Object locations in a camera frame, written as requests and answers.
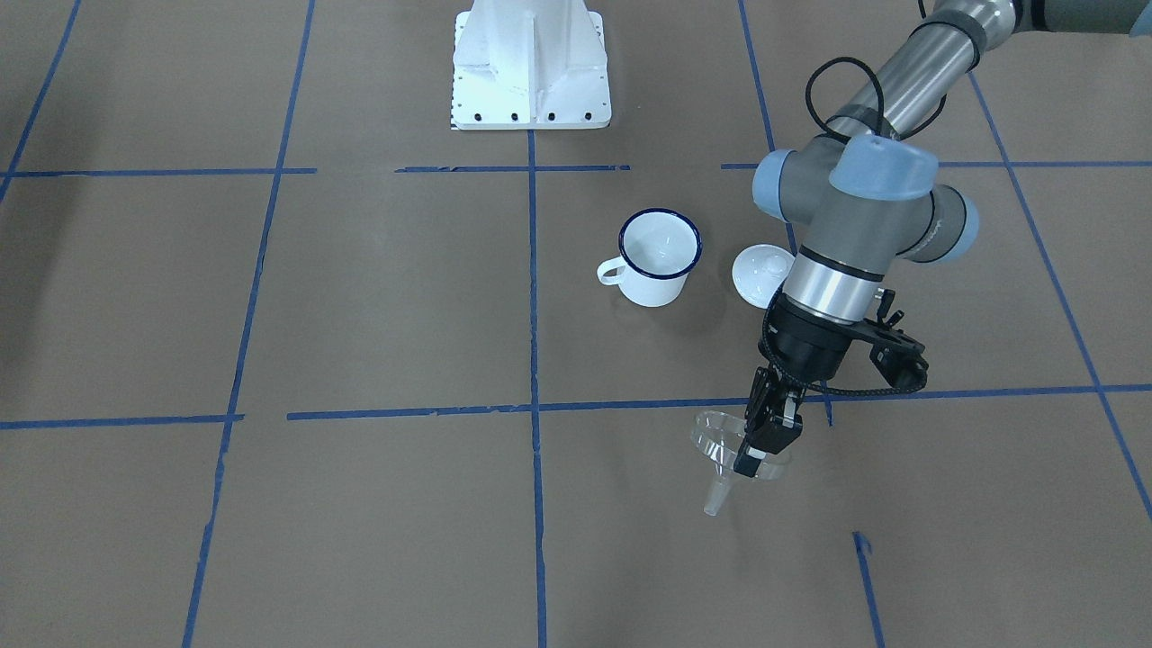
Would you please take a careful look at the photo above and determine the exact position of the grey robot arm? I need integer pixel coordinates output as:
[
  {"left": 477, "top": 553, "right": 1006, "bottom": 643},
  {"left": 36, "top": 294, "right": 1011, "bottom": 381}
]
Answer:
[{"left": 732, "top": 1, "right": 1149, "bottom": 477}]

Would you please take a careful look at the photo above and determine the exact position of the white pedestal base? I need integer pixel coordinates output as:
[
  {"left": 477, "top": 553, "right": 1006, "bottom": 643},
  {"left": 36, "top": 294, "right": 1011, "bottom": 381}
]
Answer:
[{"left": 450, "top": 1, "right": 613, "bottom": 131}]

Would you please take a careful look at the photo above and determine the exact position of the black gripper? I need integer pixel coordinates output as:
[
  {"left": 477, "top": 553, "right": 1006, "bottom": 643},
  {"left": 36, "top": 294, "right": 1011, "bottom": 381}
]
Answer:
[{"left": 733, "top": 297, "right": 851, "bottom": 477}]

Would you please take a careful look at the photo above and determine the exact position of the white enamel mug blue rim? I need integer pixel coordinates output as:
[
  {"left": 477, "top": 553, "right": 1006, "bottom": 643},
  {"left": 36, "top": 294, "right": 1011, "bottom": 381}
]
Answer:
[{"left": 596, "top": 208, "right": 703, "bottom": 308}]

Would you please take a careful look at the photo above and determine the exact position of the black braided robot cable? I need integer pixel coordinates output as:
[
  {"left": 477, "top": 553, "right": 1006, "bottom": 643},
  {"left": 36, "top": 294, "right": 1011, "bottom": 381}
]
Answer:
[{"left": 760, "top": 56, "right": 929, "bottom": 397}]

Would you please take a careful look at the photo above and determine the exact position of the clear glass funnel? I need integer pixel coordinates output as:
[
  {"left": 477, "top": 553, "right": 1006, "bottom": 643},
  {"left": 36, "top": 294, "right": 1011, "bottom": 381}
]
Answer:
[{"left": 690, "top": 410, "right": 793, "bottom": 517}]

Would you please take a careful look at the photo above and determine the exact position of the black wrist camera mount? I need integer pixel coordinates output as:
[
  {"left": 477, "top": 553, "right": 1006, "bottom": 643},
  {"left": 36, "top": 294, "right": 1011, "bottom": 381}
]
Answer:
[{"left": 863, "top": 288, "right": 929, "bottom": 393}]

